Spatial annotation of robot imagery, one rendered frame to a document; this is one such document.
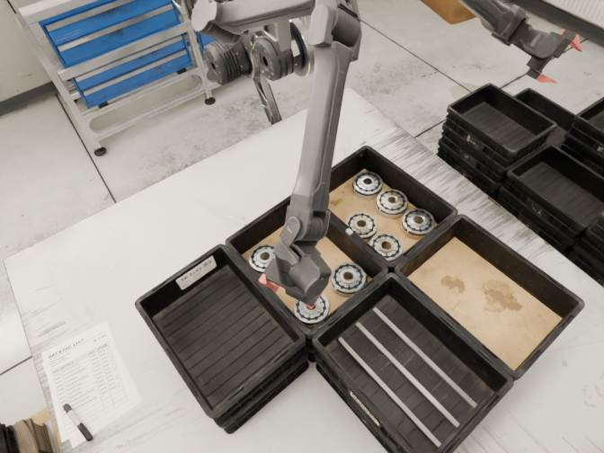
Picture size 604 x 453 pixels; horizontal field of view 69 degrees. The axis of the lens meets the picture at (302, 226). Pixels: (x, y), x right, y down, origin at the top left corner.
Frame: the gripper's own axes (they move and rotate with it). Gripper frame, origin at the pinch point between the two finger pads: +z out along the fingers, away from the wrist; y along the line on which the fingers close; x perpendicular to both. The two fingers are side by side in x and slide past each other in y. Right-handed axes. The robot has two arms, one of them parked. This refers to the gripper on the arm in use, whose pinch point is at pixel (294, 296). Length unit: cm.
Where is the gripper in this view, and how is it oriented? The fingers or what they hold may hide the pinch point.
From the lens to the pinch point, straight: 104.0
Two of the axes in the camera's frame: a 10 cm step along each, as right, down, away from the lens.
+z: 0.5, 6.2, 7.8
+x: 5.0, -6.9, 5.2
